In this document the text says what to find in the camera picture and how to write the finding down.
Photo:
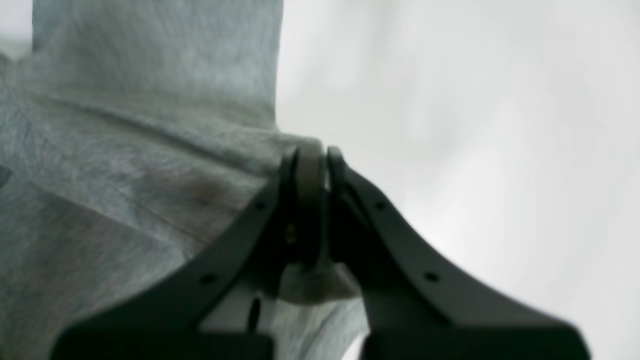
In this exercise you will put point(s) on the grey t-shirt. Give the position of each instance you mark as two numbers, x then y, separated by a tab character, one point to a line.
131	137

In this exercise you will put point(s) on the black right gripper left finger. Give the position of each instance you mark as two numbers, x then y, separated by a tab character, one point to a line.
220	305

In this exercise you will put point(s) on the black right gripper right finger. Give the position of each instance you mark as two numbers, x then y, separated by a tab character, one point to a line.
418	304

